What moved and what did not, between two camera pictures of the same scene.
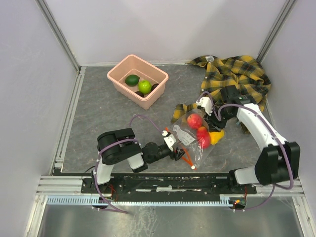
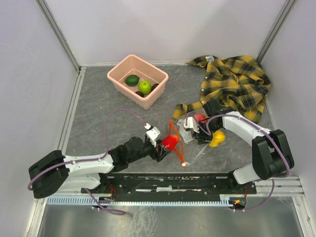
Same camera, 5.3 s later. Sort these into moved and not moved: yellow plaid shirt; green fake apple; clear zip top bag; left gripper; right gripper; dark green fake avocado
Moved: right gripper; left gripper; clear zip top bag
Not moved: green fake apple; yellow plaid shirt; dark green fake avocado
